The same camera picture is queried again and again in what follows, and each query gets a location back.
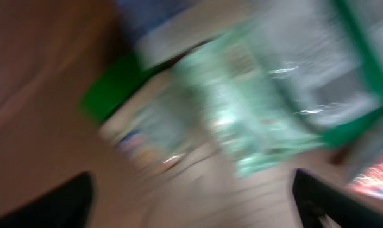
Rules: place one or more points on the white blue tub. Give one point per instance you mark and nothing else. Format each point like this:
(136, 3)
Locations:
(160, 30)

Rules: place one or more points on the light teal snack packet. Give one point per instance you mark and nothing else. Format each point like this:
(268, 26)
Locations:
(239, 104)

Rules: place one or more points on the orange small packet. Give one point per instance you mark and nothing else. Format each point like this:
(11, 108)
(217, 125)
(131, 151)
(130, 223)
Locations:
(370, 181)

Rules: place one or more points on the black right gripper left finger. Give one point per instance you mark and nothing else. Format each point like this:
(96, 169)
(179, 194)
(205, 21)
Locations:
(67, 206)

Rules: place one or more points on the green white tape bag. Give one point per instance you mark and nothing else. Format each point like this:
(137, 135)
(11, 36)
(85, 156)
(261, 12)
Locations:
(322, 64)

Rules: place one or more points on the green lid jar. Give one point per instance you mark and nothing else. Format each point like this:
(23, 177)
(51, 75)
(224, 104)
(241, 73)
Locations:
(144, 114)

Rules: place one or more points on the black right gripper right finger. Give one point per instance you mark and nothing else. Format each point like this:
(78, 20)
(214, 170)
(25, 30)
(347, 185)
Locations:
(315, 199)

